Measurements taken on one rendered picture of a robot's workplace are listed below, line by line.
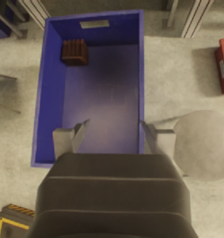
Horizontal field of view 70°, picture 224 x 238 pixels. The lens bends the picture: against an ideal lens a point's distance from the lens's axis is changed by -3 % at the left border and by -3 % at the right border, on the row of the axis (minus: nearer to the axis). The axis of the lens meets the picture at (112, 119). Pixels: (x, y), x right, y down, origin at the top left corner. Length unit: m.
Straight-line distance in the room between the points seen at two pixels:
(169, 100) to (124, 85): 0.34
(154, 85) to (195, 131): 0.41
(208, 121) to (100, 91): 0.50
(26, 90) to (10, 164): 0.51
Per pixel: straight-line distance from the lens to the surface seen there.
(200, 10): 1.05
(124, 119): 0.77
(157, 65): 1.10
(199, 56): 1.18
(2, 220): 0.94
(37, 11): 1.08
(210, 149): 0.80
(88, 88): 0.84
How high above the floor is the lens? 0.98
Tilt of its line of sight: 79 degrees down
